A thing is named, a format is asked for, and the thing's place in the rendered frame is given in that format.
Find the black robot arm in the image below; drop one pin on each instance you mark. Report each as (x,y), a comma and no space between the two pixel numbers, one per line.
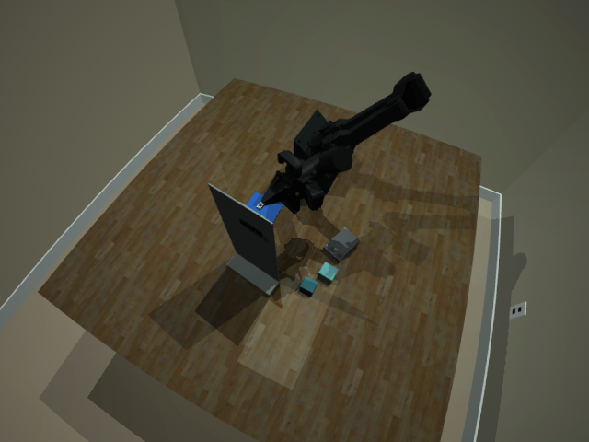
(338,139)

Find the blue flat square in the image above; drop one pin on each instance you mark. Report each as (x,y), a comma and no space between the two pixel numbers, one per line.
(268,211)

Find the grey panel with socket openings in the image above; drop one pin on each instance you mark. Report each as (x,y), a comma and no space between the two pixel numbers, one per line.
(253,238)

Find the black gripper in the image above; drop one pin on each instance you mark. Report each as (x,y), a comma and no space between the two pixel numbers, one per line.
(285,185)

